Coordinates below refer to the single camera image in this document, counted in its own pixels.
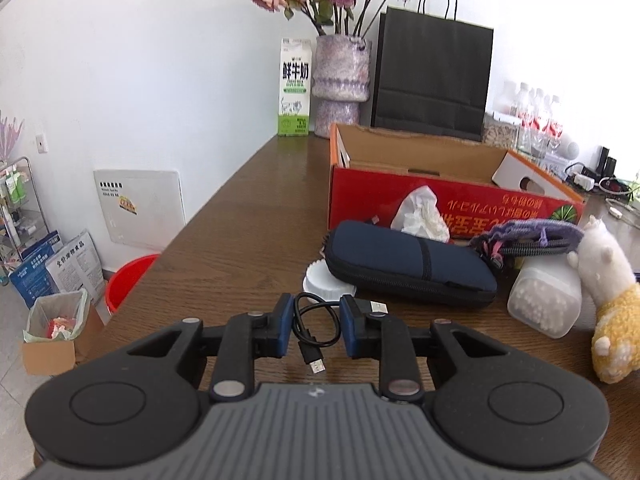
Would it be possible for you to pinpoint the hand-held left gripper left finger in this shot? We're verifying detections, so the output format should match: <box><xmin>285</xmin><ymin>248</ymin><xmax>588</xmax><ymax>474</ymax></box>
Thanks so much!
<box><xmin>127</xmin><ymin>292</ymin><xmax>293</xmax><ymax>403</ymax></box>

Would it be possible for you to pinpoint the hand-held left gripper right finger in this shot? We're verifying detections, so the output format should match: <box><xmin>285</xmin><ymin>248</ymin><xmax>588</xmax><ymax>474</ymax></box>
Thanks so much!
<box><xmin>340</xmin><ymin>294</ymin><xmax>506</xmax><ymax>403</ymax></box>

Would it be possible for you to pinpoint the black USB cable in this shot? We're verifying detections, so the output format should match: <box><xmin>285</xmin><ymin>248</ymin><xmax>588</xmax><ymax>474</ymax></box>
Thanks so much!
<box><xmin>294</xmin><ymin>291</ymin><xmax>391</xmax><ymax>376</ymax></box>

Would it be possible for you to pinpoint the navy zip pouch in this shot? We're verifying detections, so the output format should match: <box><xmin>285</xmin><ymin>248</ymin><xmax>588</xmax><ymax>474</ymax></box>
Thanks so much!
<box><xmin>324</xmin><ymin>220</ymin><xmax>500</xmax><ymax>311</ymax></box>

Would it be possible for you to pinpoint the red orange cardboard box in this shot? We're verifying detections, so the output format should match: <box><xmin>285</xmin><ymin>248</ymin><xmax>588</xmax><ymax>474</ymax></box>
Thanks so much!
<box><xmin>327</xmin><ymin>122</ymin><xmax>587</xmax><ymax>241</ymax></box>

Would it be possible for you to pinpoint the purple woven pouch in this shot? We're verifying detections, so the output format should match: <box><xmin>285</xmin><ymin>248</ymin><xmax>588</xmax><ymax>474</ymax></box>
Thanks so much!
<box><xmin>470</xmin><ymin>219</ymin><xmax>585</xmax><ymax>256</ymax></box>

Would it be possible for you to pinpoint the clear cotton swab container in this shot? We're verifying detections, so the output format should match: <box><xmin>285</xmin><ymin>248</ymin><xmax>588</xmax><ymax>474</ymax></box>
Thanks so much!
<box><xmin>507</xmin><ymin>255</ymin><xmax>583</xmax><ymax>339</ymax></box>

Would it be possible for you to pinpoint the white yellow plush toy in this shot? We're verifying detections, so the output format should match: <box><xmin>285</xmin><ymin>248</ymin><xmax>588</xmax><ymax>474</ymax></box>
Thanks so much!
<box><xmin>566</xmin><ymin>215</ymin><xmax>640</xmax><ymax>385</ymax></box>

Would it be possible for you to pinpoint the white round lid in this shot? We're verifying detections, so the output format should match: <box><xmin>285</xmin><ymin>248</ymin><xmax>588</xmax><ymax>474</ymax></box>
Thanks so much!
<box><xmin>304</xmin><ymin>260</ymin><xmax>357</xmax><ymax>303</ymax></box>

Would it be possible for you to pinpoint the crumpled white tissue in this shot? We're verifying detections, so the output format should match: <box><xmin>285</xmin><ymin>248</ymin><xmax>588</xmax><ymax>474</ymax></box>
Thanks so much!
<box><xmin>390</xmin><ymin>186</ymin><xmax>451</xmax><ymax>241</ymax></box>

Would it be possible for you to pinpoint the red plastic bucket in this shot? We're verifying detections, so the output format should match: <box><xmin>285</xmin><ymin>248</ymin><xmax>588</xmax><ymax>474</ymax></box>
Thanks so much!
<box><xmin>106</xmin><ymin>254</ymin><xmax>161</xmax><ymax>316</ymax></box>

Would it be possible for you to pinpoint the white green milk carton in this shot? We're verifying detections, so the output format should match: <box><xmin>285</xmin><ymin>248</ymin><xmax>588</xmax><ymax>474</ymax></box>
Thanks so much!
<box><xmin>277</xmin><ymin>37</ymin><xmax>313</xmax><ymax>137</ymax></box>

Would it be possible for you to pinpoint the cardboard trash box with bag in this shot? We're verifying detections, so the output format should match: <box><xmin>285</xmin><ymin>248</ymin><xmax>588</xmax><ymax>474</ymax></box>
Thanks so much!
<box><xmin>21</xmin><ymin>290</ymin><xmax>103</xmax><ymax>377</ymax></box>

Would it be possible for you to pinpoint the clear jar of pellets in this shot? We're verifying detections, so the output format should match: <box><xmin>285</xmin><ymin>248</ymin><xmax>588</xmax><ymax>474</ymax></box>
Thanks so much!
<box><xmin>482</xmin><ymin>110</ymin><xmax>523</xmax><ymax>150</ymax></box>

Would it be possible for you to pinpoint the purple speckled vase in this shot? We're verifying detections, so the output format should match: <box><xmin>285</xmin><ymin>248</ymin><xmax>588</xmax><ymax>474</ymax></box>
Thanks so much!
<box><xmin>311</xmin><ymin>34</ymin><xmax>372</xmax><ymax>140</ymax></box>

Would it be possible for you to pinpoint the blue printed carton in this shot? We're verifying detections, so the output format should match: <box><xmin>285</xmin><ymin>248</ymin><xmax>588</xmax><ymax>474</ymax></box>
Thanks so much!
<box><xmin>10</xmin><ymin>232</ymin><xmax>63</xmax><ymax>308</ymax></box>

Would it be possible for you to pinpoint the white printed tin box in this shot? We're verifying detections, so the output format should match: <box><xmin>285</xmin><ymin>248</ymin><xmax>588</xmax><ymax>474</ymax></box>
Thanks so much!
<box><xmin>542</xmin><ymin>152</ymin><xmax>571</xmax><ymax>177</ymax></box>

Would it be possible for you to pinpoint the black paper bag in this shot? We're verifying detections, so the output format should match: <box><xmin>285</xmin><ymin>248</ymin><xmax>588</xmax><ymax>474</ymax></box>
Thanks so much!
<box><xmin>370</xmin><ymin>0</ymin><xmax>496</xmax><ymax>143</ymax></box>

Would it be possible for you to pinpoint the metal storage rack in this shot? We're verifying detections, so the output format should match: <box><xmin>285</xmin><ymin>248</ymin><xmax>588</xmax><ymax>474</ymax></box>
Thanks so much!
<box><xmin>0</xmin><ymin>156</ymin><xmax>46</xmax><ymax>281</ymax></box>

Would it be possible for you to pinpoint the purple reed decoration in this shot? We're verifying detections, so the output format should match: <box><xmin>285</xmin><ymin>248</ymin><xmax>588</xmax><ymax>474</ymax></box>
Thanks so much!
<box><xmin>0</xmin><ymin>110</ymin><xmax>26</xmax><ymax>161</ymax></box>

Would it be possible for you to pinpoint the white charging cable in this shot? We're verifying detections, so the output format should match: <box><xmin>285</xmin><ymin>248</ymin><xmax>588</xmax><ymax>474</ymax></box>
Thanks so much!
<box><xmin>605</xmin><ymin>195</ymin><xmax>640</xmax><ymax>222</ymax></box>

